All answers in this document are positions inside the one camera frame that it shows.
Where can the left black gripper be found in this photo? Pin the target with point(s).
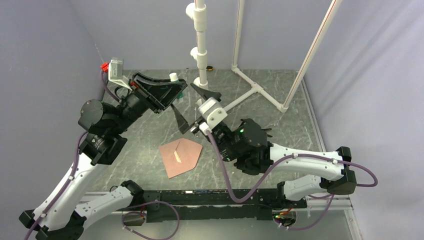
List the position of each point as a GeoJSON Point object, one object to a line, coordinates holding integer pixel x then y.
{"type": "Point", "coordinates": [161, 93]}

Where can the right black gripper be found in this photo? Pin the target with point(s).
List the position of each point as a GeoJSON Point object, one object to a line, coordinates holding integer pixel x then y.
{"type": "Point", "coordinates": [205, 94]}

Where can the green glue stick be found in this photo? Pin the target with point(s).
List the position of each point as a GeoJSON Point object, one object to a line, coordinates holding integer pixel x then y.
{"type": "Point", "coordinates": [174, 78]}

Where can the pink brown envelope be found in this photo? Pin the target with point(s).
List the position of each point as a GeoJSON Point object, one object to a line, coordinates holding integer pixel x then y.
{"type": "Point", "coordinates": [189, 152]}

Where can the cream paper letter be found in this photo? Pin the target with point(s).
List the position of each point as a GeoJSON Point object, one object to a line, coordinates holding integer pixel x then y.
{"type": "Point", "coordinates": [177, 157]}

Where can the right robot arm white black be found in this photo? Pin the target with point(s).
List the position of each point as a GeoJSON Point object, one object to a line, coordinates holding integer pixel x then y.
{"type": "Point", "coordinates": [248, 146]}

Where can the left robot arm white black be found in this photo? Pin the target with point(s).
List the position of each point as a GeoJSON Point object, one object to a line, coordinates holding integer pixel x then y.
{"type": "Point", "coordinates": [62, 216]}

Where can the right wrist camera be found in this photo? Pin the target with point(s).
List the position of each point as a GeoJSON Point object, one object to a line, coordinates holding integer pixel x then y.
{"type": "Point", "coordinates": [212, 113]}

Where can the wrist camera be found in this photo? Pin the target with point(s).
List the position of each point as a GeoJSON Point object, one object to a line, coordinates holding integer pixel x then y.
{"type": "Point", "coordinates": [115, 72]}
{"type": "Point", "coordinates": [212, 113]}

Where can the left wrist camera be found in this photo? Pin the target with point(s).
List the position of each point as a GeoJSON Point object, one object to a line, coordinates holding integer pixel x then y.
{"type": "Point", "coordinates": [115, 72]}

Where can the white PVC pipe frame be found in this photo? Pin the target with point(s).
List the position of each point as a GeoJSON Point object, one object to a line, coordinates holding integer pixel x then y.
{"type": "Point", "coordinates": [197, 12]}

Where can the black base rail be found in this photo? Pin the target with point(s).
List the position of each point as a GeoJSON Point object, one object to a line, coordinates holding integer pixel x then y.
{"type": "Point", "coordinates": [209, 204]}

